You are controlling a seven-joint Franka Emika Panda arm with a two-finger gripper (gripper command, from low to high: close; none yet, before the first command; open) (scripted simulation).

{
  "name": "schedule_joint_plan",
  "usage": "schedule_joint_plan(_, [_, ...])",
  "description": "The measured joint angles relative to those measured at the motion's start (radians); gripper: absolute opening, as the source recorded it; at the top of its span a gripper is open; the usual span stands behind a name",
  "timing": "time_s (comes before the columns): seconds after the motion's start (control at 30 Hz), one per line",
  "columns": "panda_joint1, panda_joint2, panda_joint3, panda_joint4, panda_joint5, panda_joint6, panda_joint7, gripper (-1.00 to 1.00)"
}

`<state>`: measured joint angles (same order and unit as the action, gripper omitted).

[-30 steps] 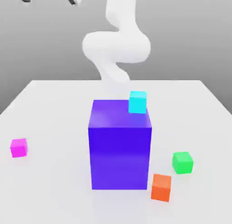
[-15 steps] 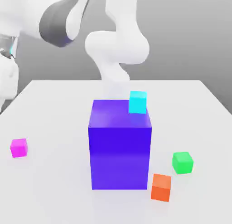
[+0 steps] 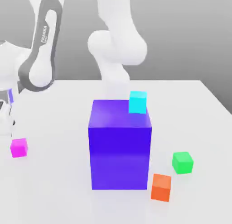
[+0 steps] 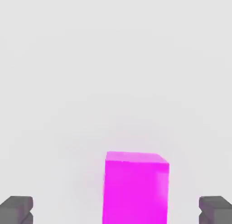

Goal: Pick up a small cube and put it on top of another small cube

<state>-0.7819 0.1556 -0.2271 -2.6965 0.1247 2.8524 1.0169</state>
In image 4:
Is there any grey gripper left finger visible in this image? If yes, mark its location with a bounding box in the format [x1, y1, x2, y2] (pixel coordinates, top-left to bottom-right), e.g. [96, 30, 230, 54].
[0, 195, 34, 224]

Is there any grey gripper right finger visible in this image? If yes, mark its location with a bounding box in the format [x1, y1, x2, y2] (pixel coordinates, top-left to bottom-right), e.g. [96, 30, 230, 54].
[198, 195, 232, 224]

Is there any small magenta cube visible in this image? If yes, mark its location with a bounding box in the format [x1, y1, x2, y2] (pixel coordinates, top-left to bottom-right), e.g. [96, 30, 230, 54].
[101, 151, 170, 224]

